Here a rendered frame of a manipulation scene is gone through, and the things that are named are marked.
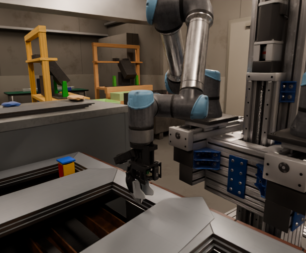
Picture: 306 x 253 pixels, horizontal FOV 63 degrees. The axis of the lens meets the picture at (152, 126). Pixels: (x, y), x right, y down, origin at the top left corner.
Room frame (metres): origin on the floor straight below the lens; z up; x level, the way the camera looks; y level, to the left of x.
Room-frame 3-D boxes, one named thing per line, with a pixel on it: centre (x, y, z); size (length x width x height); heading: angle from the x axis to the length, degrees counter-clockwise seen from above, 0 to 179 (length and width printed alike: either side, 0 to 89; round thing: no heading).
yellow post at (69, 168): (1.04, 0.38, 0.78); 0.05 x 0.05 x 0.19; 45
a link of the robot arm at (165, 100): (0.82, -0.01, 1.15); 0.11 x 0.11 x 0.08; 72
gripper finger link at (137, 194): (0.72, 0.04, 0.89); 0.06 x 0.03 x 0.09; 45
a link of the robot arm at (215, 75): (1.26, -0.27, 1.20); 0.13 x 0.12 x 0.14; 72
